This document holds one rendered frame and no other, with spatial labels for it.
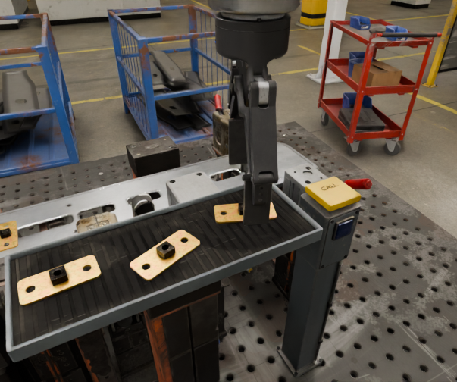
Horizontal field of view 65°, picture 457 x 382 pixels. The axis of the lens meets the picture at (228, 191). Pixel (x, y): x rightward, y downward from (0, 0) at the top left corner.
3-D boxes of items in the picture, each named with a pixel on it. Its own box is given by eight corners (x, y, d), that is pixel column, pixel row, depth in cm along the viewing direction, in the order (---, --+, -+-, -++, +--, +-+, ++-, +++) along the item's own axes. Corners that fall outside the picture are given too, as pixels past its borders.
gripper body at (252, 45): (302, 19, 33) (291, 115, 38) (280, 4, 39) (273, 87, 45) (219, 21, 32) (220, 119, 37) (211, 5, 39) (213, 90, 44)
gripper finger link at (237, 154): (229, 120, 49) (228, 118, 50) (229, 165, 53) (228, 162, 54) (251, 120, 49) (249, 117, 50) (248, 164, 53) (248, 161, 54)
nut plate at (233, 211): (270, 202, 52) (271, 195, 52) (277, 219, 49) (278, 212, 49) (213, 207, 51) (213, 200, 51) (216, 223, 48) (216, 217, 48)
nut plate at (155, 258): (181, 230, 47) (180, 223, 47) (201, 243, 45) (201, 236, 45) (128, 265, 42) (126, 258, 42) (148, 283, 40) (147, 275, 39)
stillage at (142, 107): (124, 111, 369) (106, 9, 314) (198, 99, 395) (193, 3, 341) (155, 168, 280) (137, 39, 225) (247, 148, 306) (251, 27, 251)
